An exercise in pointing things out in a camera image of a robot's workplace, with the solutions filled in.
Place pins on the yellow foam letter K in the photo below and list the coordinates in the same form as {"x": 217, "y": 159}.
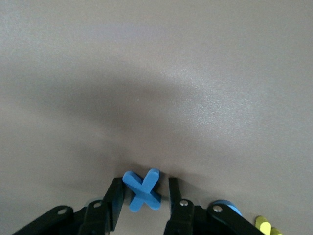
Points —
{"x": 264, "y": 225}

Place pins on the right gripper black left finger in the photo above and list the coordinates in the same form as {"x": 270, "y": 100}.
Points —
{"x": 115, "y": 205}

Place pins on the blue foam letter G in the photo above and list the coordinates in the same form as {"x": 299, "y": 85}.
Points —
{"x": 231, "y": 205}

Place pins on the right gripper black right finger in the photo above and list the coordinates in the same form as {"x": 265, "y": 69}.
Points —
{"x": 181, "y": 218}

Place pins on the brown paper table cover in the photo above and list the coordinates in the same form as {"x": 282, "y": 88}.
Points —
{"x": 156, "y": 61}

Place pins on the blue foam letter X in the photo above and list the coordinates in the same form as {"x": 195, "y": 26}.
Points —
{"x": 144, "y": 189}

